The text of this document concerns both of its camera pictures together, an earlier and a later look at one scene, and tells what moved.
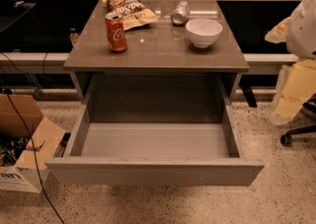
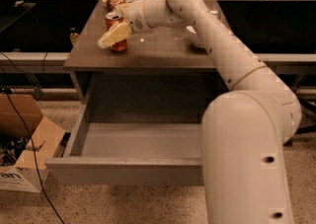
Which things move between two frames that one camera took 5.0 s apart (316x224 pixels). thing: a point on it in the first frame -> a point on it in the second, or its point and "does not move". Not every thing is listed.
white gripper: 302,37 -> 134,15
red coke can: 116,32 does not move
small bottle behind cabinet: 73,36 does not move
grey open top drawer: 155,153 does not move
